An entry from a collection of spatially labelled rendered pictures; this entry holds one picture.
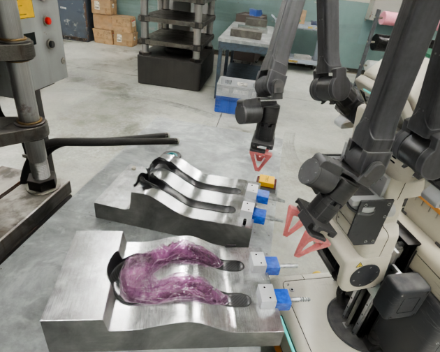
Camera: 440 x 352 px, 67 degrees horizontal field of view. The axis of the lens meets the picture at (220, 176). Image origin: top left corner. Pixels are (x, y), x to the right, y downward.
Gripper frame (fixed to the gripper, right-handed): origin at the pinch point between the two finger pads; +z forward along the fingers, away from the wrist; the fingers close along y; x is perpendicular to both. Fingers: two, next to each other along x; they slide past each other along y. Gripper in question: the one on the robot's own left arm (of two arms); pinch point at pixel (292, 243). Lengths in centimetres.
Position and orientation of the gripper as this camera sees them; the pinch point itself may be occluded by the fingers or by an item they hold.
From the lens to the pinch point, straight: 80.3
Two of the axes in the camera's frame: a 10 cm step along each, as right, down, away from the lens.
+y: 2.0, 5.3, -8.2
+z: -5.2, 7.7, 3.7
